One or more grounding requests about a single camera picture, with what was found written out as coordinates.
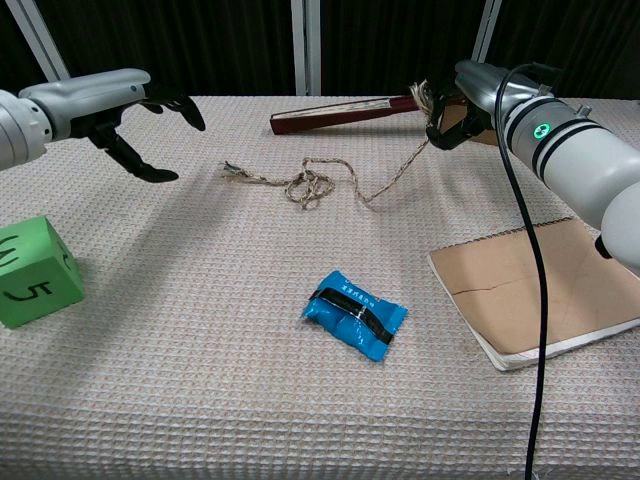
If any green foam number cube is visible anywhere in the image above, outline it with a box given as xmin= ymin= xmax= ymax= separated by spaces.
xmin=0 ymin=215 xmax=86 ymax=330

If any dark red flat box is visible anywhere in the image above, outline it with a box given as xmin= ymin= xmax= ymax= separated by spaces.
xmin=269 ymin=95 xmax=422 ymax=136

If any beige woven tablecloth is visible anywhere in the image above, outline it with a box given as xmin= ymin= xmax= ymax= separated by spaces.
xmin=0 ymin=94 xmax=640 ymax=480

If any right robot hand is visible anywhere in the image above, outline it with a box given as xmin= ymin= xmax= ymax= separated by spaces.
xmin=425 ymin=59 xmax=554 ymax=151

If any frayed jute rope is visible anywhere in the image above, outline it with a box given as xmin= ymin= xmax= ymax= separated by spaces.
xmin=220 ymin=79 xmax=439 ymax=213

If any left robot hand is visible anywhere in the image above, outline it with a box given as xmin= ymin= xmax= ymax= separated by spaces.
xmin=18 ymin=68 xmax=207 ymax=184

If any black cable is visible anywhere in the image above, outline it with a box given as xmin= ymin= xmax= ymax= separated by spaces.
xmin=496 ymin=62 xmax=561 ymax=480

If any white slanted frame post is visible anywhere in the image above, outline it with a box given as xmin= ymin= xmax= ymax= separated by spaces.
xmin=4 ymin=0 xmax=71 ymax=84
xmin=471 ymin=0 xmax=501 ymax=65

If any white vertical frame post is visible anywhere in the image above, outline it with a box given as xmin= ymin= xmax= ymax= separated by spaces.
xmin=290 ymin=0 xmax=322 ymax=97

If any brown cover spiral notebook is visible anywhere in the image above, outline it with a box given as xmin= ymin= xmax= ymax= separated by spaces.
xmin=427 ymin=216 xmax=640 ymax=372

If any blue snack packet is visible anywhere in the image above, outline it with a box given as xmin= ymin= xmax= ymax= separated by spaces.
xmin=300 ymin=270 xmax=409 ymax=364

